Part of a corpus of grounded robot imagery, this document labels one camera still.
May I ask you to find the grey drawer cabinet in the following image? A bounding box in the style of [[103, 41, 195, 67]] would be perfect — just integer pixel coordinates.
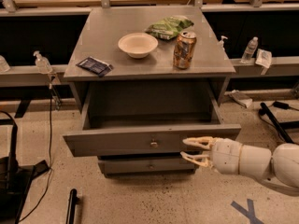
[[64, 6, 240, 176]]

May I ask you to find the black rod right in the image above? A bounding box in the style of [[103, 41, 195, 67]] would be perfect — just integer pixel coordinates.
[[258, 103, 299, 144]]

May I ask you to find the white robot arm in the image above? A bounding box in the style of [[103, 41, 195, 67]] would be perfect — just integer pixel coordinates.
[[180, 136, 299, 196]]

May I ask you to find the crumpled white packet floor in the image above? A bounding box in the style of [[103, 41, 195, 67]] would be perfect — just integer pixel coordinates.
[[228, 90, 253, 108]]

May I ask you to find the grey bottom drawer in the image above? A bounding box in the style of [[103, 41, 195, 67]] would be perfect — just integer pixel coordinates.
[[98, 156, 196, 175]]

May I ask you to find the orange soda can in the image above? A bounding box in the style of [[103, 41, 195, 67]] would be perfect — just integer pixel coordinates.
[[173, 31, 197, 69]]

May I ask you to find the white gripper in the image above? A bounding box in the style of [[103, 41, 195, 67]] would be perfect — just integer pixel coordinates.
[[180, 136, 242, 175]]

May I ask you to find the clear bottle far left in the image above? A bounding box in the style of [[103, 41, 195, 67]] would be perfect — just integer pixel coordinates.
[[0, 55, 10, 73]]

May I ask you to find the clear pump bottle left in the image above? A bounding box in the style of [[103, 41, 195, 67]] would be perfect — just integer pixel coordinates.
[[34, 50, 53, 74]]

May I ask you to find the green chip bag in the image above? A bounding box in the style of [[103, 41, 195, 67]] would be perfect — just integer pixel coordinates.
[[145, 15, 193, 40]]

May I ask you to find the black cable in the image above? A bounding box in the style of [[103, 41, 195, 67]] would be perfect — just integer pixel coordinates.
[[18, 83, 54, 224]]

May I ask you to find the white bowl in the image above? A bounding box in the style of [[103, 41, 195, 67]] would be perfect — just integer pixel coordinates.
[[118, 33, 158, 59]]

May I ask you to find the dark blue snack packet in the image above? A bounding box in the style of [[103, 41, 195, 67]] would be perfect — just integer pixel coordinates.
[[77, 57, 114, 77]]

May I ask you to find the white wipe packet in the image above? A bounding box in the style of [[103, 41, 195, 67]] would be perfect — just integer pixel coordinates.
[[255, 49, 272, 68]]

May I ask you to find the grey top drawer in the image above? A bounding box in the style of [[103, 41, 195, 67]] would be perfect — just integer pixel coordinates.
[[64, 79, 241, 157]]

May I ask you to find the black bar on floor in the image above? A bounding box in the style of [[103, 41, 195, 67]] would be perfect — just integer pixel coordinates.
[[66, 189, 79, 224]]

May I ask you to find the clear water bottle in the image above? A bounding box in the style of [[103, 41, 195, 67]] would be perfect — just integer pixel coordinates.
[[240, 36, 258, 63]]

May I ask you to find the black stand base left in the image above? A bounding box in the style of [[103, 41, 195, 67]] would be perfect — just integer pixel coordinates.
[[0, 111, 50, 224]]

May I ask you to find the grey drawer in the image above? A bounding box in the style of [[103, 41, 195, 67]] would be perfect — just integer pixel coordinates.
[[98, 156, 196, 175], [64, 79, 241, 157]]

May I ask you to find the small white pump bottle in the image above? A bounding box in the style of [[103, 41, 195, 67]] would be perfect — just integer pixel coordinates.
[[218, 35, 228, 51]]

